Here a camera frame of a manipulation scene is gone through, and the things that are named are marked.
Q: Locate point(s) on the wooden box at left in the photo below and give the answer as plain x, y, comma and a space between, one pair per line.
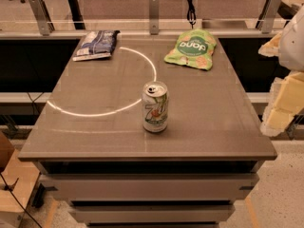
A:
17, 184

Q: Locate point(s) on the blue chip bag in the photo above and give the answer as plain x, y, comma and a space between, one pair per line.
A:
97, 45

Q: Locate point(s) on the metal railing bracket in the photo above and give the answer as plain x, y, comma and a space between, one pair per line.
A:
266, 19
154, 17
42, 17

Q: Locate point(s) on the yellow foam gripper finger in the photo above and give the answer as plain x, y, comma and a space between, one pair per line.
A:
286, 100
270, 49

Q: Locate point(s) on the right metal railing bracket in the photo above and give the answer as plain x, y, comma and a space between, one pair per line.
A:
266, 19

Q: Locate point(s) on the green chip bag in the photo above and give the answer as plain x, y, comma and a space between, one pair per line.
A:
194, 48

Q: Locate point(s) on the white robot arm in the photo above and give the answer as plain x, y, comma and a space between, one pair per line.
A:
291, 45

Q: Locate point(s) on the grey drawer cabinet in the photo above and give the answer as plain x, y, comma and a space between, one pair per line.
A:
93, 152

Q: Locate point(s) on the left metal railing bracket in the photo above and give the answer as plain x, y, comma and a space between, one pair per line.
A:
42, 17

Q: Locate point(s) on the middle metal railing bracket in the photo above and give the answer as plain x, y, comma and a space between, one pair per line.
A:
154, 17

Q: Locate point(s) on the green white soda can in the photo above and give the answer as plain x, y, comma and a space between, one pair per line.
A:
155, 102

